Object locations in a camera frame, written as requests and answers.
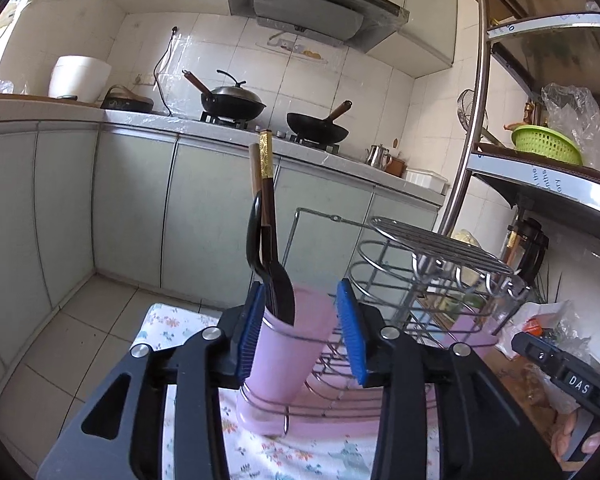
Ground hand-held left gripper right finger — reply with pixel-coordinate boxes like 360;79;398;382
335;278;563;480

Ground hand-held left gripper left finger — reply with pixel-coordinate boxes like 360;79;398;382
37;281;267;480

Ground pink plastic utensil cup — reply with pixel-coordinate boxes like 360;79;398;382
236;284;343;436

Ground brown wooden chopstick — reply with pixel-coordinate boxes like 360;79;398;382
258;130;277;261

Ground person's right hand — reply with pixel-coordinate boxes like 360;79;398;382
550;407;600;463

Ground white and orange plastic bag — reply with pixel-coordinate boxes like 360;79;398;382
495;300;600;411

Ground black plastic spoon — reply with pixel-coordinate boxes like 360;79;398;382
246;192;269;286
265;225;296;326

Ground pink plastic drip tray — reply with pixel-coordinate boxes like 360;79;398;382
280;305;498;441

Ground floral tablecloth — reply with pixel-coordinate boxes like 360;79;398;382
139;302;441;480

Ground white rectangular container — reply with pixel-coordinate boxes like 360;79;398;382
404;167;448;193

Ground grey base kitchen cabinets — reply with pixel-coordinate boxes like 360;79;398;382
0;120;446;376

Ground metal shelf unit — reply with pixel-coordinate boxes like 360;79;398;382
437;0;600;246

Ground gas stove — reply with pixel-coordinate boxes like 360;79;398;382
200;112;341;153

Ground green plastic basket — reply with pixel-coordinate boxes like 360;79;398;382
511;125;585;166

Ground metal wok lid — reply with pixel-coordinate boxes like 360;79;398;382
210;70;262;98

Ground clear plastic bag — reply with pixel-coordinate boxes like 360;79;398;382
541;82;600;176

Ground metal skimmer ladle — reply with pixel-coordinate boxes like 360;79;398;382
457;89;506;148

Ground dark clay pot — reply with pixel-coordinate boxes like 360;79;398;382
100;85;155;113

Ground white rice cooker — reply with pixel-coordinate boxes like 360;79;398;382
48;56;112;101

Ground wooden cutting board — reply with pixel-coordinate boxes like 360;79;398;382
0;92;101;108

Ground grey range hood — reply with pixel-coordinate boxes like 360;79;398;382
223;0;411;53

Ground metal wire dish rack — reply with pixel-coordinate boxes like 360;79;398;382
240;206;528;436

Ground round wire steaming rack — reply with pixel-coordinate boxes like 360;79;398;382
369;216;515;277

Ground black wok with wooden handle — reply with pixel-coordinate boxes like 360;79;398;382
286;100;353;144
182;71;267;120

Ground clear wall shelf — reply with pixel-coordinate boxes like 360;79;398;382
255;35;328;64

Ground grey wall cabinets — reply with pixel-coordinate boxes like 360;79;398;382
102;0;461;78

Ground black power cable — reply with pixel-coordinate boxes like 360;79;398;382
152;25;178;117

